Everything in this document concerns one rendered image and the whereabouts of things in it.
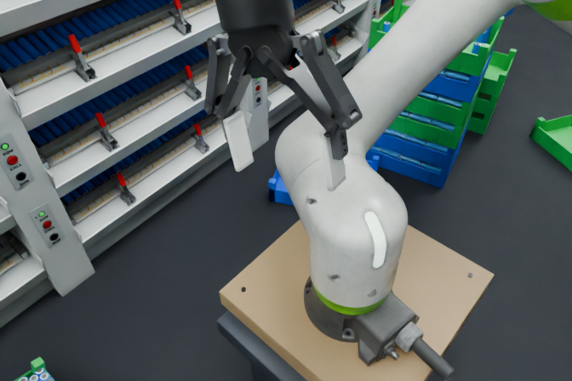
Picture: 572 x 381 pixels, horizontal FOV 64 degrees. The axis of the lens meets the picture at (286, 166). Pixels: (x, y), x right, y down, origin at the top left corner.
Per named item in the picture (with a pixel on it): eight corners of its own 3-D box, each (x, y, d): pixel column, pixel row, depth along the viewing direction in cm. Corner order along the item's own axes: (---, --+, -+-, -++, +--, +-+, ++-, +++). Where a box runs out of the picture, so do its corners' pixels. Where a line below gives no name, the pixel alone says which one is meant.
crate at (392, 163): (458, 152, 154) (465, 133, 149) (442, 189, 141) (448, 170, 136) (375, 125, 165) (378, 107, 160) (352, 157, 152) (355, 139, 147)
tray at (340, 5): (364, 8, 177) (380, -23, 166) (263, 71, 142) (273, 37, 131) (325, -21, 181) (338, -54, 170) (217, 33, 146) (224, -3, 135)
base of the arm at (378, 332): (471, 357, 68) (481, 338, 64) (404, 425, 62) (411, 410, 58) (349, 248, 84) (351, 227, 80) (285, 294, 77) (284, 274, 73)
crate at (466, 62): (495, 43, 127) (505, 16, 122) (478, 76, 114) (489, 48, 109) (392, 20, 138) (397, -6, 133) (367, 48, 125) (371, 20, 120)
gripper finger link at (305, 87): (277, 44, 48) (283, 35, 47) (346, 123, 48) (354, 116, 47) (254, 55, 46) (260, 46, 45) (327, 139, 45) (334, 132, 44)
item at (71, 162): (243, 84, 136) (252, 49, 125) (58, 199, 101) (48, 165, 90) (195, 44, 140) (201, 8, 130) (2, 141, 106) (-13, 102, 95)
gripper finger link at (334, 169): (333, 120, 48) (339, 121, 48) (340, 178, 51) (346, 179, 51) (317, 132, 46) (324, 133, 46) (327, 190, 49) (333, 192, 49)
